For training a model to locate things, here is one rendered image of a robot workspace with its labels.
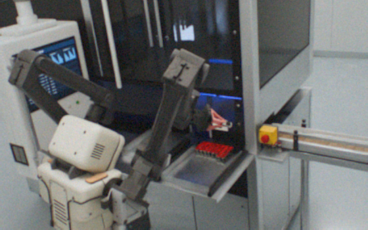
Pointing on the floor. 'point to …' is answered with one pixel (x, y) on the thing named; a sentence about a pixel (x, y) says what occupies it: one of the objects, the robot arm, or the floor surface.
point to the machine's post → (251, 100)
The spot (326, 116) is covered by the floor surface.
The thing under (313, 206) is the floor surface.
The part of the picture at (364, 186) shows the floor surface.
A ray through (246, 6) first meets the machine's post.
